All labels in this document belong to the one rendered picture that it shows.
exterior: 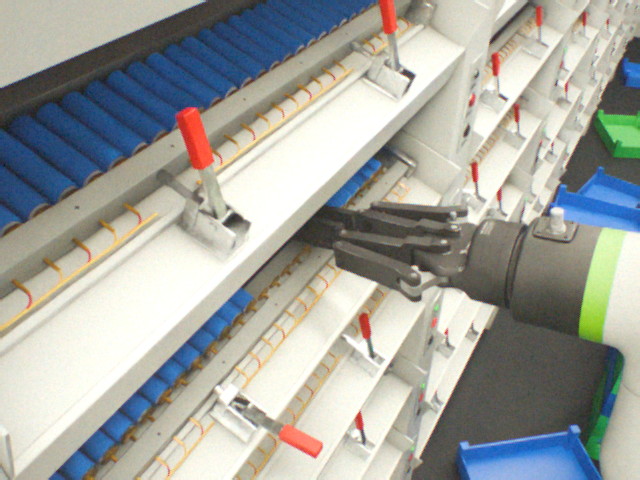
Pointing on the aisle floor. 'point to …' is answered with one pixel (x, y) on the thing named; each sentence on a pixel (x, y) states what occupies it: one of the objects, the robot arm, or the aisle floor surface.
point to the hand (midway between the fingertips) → (319, 224)
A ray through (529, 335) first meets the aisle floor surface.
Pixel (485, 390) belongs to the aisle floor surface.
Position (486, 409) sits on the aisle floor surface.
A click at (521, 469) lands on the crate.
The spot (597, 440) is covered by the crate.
